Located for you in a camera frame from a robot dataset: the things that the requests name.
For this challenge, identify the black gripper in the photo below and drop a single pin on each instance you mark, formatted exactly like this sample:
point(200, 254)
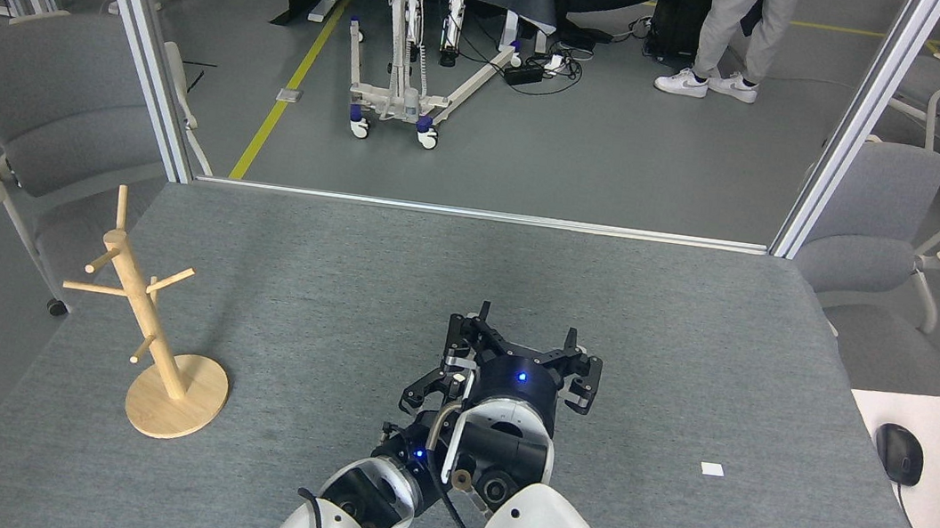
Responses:
point(411, 450)
point(523, 383)

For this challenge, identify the wooden cup rack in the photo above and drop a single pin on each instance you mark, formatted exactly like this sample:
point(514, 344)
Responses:
point(175, 403)

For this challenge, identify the small white label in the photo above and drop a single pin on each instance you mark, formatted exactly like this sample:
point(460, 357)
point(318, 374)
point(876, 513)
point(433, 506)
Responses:
point(712, 469)

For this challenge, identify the black power strip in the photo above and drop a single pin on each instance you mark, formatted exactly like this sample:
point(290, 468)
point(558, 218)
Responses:
point(524, 74)

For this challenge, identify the metal floor plate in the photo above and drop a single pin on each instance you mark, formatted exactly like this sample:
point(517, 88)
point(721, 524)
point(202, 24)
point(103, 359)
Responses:
point(289, 96)

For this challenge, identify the black box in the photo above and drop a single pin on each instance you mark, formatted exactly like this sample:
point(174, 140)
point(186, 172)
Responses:
point(679, 21)

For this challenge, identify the grey padded chair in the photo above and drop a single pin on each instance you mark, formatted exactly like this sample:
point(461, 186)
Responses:
point(871, 215)
point(51, 96)

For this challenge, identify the black computer mouse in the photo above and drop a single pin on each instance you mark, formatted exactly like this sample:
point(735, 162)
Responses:
point(900, 453)

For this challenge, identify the silver table edge rail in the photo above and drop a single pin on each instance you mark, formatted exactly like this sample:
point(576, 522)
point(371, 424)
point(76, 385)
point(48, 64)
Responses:
point(485, 215)

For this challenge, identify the silver frame post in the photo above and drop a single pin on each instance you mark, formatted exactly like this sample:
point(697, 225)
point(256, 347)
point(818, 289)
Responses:
point(855, 123)
point(139, 35)

